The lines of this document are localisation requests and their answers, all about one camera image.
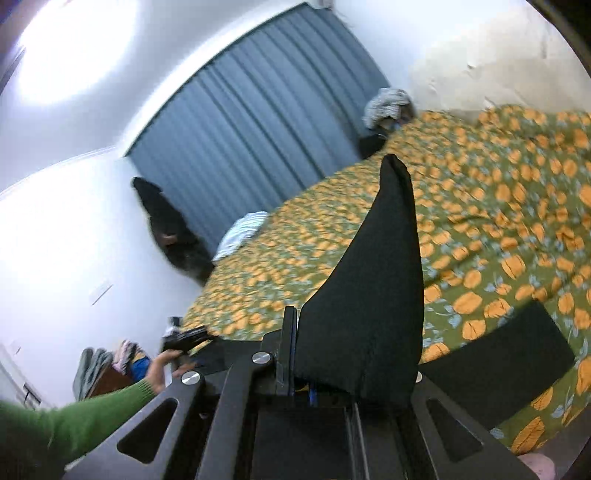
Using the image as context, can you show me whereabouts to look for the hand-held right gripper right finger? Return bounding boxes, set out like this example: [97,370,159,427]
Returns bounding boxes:
[406,370,537,480]

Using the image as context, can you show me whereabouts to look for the person's left hand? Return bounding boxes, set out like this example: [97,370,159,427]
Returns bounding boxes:
[146,349,197,394]

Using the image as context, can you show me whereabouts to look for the black hanging garment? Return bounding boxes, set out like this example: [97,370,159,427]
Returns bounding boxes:
[131,176,216,283]

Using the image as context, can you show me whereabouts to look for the striped pillow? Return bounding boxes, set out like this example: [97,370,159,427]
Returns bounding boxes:
[215,211,270,260]

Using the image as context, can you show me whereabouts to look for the brown wooden cabinet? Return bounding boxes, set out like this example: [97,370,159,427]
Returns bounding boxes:
[85,367,139,400]

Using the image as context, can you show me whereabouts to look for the white appliance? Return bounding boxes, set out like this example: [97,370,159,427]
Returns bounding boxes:
[0,342,44,411]

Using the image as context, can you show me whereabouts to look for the ceiling light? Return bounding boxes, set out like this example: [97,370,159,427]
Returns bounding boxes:
[13,0,141,106]

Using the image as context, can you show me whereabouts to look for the black pants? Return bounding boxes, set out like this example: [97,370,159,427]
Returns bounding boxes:
[187,154,576,432]

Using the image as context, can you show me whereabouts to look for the green orange printed blanket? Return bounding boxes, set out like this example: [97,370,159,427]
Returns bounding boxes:
[182,104,591,457]

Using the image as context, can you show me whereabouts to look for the blue-grey curtain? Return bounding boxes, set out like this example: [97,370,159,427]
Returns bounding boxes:
[124,2,392,252]

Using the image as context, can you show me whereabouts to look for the grey white cloth pile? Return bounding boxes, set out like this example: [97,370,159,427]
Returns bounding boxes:
[363,87,413,129]

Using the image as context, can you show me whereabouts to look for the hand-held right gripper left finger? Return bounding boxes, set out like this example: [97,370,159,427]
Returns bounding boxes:
[62,305,298,480]

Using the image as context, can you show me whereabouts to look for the person's left forearm green sleeve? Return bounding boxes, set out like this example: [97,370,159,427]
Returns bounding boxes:
[0,379,158,480]

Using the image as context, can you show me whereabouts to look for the white wall switch plate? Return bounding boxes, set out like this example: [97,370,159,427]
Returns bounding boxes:
[89,281,114,306]

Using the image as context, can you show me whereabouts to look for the pile of clothes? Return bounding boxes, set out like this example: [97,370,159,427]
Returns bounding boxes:
[73,339,154,402]

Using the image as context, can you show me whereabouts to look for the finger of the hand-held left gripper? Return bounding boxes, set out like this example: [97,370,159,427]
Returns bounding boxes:
[185,324,219,347]

